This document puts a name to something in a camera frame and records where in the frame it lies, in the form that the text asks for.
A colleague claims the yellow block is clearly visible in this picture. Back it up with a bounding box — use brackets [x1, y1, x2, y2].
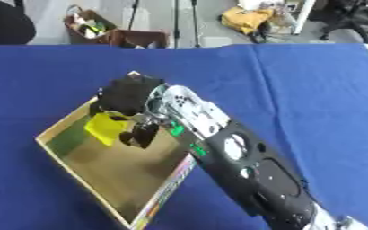
[83, 111, 137, 147]

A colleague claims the brown basket with items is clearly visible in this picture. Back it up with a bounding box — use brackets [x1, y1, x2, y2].
[63, 4, 118, 45]

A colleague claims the black tripod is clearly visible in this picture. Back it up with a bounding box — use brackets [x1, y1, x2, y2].
[126, 0, 203, 49]

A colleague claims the brown cardboard box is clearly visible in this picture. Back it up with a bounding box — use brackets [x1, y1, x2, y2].
[105, 29, 171, 49]

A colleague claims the black office chair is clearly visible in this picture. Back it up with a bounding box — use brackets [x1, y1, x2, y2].
[308, 0, 368, 45]

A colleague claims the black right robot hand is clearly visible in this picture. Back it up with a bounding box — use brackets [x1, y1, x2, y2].
[88, 74, 169, 150]

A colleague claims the white table leg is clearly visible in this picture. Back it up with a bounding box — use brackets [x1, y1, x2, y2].
[292, 0, 318, 36]

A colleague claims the yellow bag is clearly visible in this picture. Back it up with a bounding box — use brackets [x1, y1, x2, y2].
[218, 6, 276, 35]

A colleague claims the open tan cardboard box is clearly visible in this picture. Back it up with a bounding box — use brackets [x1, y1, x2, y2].
[34, 70, 200, 230]

